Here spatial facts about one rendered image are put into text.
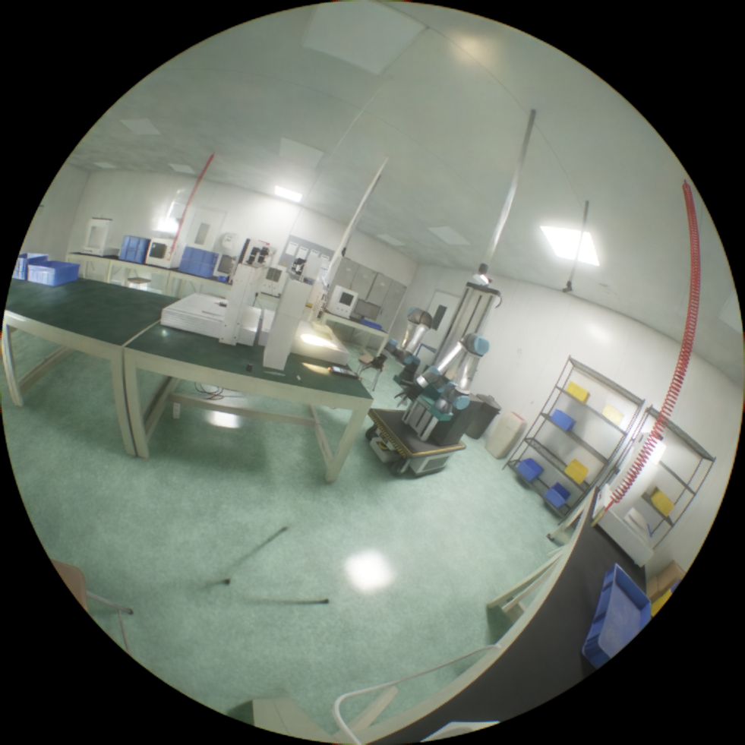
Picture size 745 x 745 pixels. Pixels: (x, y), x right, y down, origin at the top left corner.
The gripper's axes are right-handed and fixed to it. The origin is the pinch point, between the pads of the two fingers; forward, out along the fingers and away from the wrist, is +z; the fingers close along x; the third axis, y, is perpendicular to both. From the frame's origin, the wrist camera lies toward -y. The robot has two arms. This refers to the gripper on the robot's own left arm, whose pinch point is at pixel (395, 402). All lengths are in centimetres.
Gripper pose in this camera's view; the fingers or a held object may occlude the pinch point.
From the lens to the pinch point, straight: 157.9
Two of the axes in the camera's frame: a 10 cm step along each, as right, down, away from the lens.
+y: 6.8, 7.0, 2.1
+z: -7.3, 6.6, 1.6
